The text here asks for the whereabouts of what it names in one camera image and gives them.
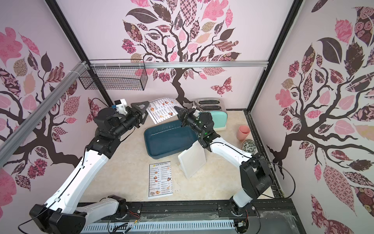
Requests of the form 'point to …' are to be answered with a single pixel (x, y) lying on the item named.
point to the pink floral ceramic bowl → (249, 146)
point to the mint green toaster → (217, 107)
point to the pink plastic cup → (244, 130)
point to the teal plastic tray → (166, 139)
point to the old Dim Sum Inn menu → (160, 183)
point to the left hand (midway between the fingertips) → (151, 107)
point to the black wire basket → (116, 74)
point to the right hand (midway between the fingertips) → (174, 105)
